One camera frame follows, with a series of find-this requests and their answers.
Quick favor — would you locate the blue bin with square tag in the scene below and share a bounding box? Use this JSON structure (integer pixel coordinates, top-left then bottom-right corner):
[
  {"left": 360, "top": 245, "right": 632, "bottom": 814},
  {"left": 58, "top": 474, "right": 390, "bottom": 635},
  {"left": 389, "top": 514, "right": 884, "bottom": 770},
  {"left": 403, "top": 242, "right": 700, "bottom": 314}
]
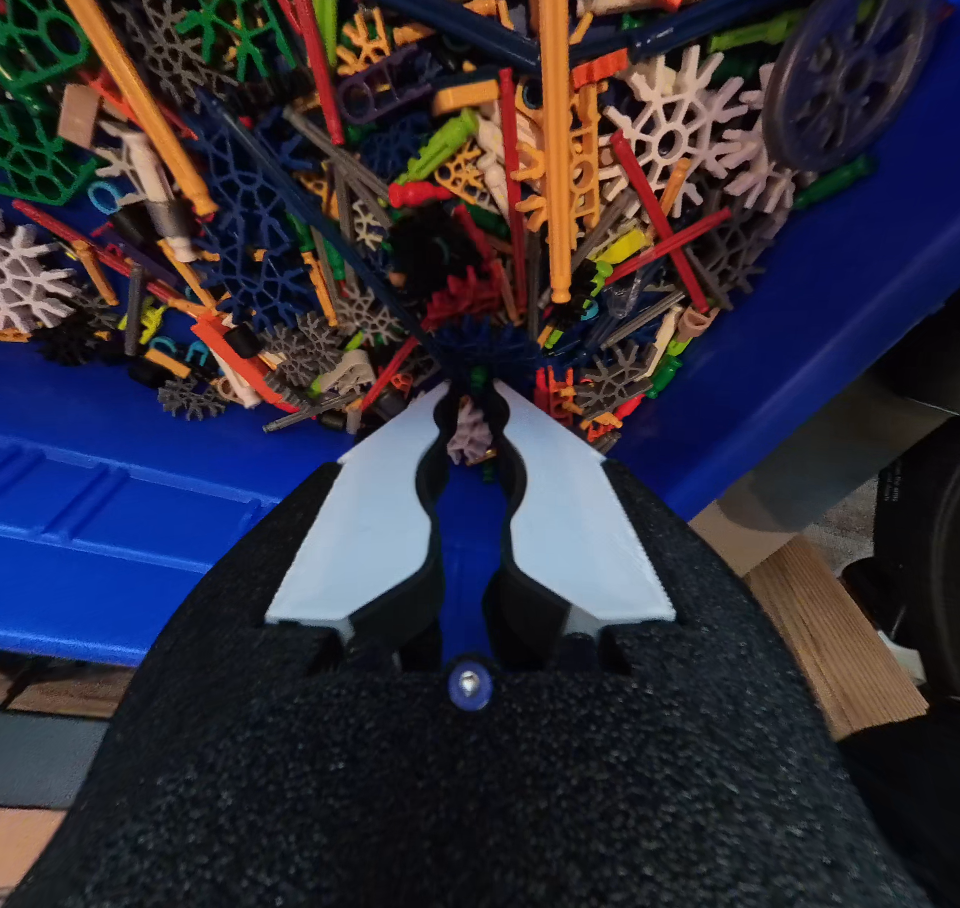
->
[{"left": 0, "top": 0, "right": 960, "bottom": 669}]

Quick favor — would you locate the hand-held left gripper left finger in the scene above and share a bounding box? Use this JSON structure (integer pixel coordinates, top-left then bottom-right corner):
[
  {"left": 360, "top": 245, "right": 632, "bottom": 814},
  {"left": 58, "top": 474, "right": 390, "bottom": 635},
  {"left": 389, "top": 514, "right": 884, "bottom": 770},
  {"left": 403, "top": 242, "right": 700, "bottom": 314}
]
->
[{"left": 264, "top": 379, "right": 451, "bottom": 647}]

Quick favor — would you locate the grey table leg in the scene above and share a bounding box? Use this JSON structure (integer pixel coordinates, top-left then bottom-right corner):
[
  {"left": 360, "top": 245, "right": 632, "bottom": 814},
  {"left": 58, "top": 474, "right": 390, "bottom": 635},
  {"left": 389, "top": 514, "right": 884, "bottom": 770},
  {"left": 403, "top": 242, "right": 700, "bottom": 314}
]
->
[{"left": 712, "top": 372, "right": 946, "bottom": 534}]

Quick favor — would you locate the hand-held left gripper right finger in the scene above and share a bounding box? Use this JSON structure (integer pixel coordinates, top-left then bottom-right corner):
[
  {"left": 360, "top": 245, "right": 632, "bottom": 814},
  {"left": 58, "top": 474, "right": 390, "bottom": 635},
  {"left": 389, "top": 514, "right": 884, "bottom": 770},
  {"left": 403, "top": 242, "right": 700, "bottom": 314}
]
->
[{"left": 491, "top": 379, "right": 678, "bottom": 635}]

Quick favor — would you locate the pile of colourful construction pieces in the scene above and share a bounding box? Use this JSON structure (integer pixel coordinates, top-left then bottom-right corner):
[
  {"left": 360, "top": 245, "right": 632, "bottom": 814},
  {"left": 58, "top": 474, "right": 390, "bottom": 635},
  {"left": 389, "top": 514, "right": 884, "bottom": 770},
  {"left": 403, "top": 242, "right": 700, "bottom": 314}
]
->
[{"left": 0, "top": 0, "right": 939, "bottom": 467}]

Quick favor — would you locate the black office chair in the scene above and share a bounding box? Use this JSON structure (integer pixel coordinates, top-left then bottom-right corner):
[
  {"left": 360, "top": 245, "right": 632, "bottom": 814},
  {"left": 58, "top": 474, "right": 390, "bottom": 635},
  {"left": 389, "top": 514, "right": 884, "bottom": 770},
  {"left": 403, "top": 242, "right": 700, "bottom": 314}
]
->
[{"left": 840, "top": 308, "right": 960, "bottom": 699}]

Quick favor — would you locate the dark grey wheel hub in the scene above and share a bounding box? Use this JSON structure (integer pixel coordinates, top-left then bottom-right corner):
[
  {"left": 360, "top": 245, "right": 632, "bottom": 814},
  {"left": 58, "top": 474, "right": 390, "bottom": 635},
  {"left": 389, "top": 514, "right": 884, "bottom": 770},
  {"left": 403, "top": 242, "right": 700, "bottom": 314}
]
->
[{"left": 761, "top": 0, "right": 939, "bottom": 173}]

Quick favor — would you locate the light wooden beam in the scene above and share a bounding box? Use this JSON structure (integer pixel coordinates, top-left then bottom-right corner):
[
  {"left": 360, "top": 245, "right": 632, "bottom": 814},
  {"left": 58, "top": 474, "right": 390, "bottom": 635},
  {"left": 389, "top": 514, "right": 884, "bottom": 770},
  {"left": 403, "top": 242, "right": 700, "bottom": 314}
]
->
[{"left": 690, "top": 503, "right": 931, "bottom": 740}]

